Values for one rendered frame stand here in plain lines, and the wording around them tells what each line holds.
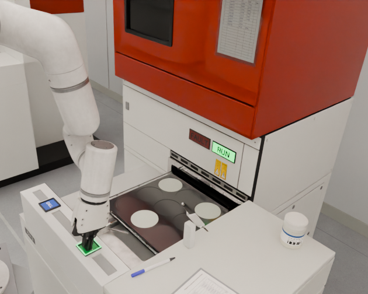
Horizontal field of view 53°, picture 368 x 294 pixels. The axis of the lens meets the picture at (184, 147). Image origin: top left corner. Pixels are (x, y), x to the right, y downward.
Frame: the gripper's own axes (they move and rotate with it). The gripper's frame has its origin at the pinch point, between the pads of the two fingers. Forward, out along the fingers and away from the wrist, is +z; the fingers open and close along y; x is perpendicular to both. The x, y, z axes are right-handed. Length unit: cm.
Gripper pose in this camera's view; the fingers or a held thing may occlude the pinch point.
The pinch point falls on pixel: (87, 242)
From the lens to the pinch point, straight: 117.6
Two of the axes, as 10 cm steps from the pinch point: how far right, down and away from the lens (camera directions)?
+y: -7.1, 0.9, -7.0
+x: 6.8, 3.9, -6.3
